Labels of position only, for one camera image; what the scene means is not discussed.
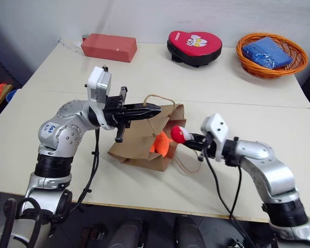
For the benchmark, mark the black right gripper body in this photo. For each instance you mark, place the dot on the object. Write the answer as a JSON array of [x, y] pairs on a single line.
[[208, 148]]

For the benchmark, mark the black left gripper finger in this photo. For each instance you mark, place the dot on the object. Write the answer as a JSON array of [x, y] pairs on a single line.
[[142, 115], [144, 108]]

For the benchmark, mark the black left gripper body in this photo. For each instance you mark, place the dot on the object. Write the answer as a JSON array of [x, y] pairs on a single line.
[[113, 111]]

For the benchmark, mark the red and white plush toy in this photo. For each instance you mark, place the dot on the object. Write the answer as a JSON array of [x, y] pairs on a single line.
[[177, 134]]

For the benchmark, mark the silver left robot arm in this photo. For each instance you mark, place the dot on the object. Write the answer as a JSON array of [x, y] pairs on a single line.
[[67, 129]]

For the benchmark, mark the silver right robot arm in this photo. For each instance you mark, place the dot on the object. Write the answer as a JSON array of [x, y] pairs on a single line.
[[268, 165]]

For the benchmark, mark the brown paper bag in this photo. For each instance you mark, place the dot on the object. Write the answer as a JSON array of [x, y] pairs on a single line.
[[134, 148]]

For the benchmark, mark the orange plush toy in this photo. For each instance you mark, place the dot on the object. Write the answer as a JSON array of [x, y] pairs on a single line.
[[160, 144]]

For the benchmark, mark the red rectangular box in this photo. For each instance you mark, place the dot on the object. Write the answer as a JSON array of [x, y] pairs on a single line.
[[108, 46]]

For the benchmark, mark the orange wicker basket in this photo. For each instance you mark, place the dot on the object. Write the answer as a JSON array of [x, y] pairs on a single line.
[[273, 73]]

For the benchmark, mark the blue bucket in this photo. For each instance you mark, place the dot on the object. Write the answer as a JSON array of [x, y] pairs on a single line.
[[12, 96]]

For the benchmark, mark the dark rounded shape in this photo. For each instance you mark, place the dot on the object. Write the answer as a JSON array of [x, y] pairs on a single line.
[[127, 232]]

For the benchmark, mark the blue plastic packet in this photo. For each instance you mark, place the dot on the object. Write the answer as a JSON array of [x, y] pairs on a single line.
[[268, 51]]

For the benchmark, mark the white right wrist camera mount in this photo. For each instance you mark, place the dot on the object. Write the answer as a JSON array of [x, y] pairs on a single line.
[[218, 126]]

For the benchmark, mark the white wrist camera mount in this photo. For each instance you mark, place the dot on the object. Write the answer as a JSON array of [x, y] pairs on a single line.
[[96, 77], [218, 126]]

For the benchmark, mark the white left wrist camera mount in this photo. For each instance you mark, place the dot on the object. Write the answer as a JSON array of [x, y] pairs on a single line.
[[96, 77]]

